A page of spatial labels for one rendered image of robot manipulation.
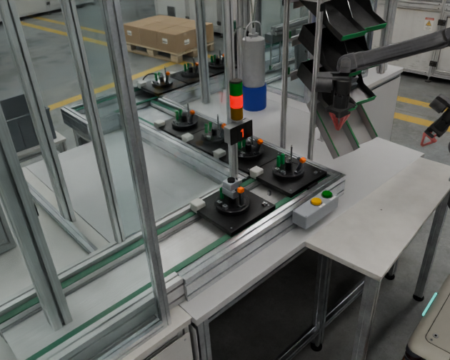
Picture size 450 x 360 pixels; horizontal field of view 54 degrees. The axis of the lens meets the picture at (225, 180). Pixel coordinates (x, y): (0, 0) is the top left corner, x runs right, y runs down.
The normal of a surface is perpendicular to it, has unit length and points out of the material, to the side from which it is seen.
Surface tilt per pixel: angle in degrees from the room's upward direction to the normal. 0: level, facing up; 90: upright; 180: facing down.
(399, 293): 0
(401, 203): 0
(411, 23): 90
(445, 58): 90
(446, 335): 0
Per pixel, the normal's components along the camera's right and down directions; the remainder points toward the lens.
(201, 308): -0.04, -0.84
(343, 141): 0.35, -0.29
